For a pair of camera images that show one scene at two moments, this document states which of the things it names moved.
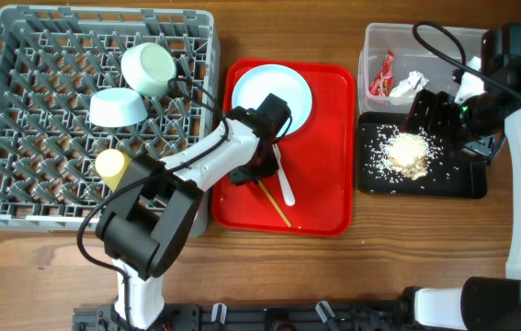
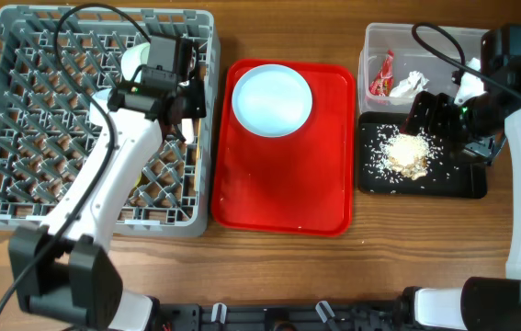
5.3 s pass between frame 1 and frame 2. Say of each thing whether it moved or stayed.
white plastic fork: moved
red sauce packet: stayed
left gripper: moved
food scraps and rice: stayed
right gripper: stayed
